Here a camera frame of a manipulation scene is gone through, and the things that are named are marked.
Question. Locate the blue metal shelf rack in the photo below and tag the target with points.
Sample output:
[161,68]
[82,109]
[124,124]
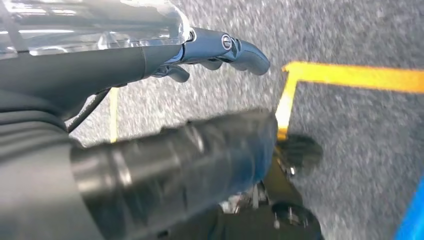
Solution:
[414,222]

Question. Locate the robot foot grey sole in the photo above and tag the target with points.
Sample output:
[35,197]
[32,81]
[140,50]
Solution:
[291,215]
[301,152]

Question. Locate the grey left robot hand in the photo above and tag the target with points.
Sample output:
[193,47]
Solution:
[82,73]

